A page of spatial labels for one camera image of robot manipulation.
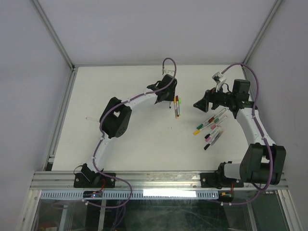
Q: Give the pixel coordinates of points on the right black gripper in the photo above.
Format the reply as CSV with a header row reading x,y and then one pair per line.
x,y
210,96

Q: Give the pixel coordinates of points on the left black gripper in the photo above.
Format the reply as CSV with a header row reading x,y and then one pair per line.
x,y
171,96

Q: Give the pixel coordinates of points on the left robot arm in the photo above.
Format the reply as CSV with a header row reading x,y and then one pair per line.
x,y
114,123

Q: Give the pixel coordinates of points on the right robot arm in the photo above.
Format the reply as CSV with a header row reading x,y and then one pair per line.
x,y
264,160

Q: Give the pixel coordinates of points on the brown cap marker centre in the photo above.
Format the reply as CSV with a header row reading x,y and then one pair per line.
x,y
176,104

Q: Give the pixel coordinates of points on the light green cap marker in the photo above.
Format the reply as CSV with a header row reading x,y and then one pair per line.
x,y
179,103

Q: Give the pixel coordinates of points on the magenta cap marker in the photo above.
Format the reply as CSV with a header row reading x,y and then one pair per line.
x,y
212,134

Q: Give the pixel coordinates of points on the black cap marker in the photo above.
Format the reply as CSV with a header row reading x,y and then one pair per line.
x,y
213,139

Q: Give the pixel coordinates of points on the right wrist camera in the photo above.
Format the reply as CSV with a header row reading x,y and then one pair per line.
x,y
219,79

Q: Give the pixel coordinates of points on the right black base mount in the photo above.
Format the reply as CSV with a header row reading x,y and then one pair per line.
x,y
211,179

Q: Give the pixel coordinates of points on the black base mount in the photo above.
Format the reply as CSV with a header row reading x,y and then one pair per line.
x,y
211,179
86,178

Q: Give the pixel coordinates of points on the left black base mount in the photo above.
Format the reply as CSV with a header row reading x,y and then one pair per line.
x,y
86,178

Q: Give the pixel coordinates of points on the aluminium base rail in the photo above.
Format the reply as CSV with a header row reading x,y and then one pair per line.
x,y
124,180

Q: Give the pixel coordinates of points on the white slotted cable duct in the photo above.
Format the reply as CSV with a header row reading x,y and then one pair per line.
x,y
145,194

